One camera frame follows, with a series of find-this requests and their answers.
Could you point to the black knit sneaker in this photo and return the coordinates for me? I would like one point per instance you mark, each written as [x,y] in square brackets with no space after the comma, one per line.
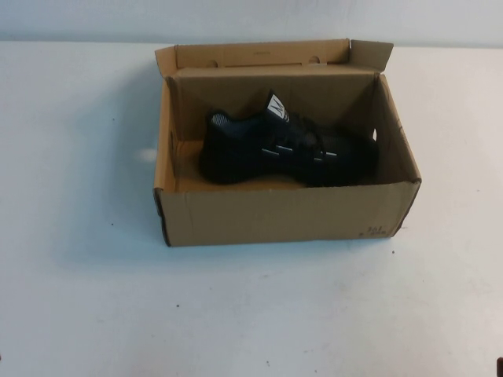
[236,157]

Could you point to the brown cardboard shoe box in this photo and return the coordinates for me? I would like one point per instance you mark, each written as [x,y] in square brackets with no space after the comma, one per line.
[275,216]

